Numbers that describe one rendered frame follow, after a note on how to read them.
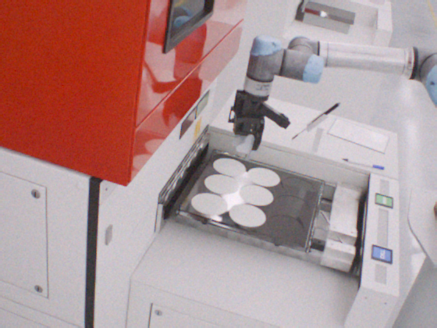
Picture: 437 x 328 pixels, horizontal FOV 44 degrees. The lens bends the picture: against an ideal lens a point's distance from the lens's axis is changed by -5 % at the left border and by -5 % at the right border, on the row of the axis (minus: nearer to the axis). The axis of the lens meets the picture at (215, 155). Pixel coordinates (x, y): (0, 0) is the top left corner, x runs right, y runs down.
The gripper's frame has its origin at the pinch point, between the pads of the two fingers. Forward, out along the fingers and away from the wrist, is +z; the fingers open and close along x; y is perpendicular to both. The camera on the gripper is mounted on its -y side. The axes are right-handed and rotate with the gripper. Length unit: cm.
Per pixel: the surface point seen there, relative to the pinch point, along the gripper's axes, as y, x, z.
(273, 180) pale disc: -10.1, -1.6, 9.4
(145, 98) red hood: 40, 46, -39
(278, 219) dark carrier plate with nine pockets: -5.0, 17.4, 9.4
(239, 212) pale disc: 5.3, 13.9, 9.4
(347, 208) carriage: -30.5, 11.3, 11.3
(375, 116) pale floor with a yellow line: -203, -228, 98
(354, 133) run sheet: -45.5, -19.5, 2.4
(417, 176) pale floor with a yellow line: -189, -139, 99
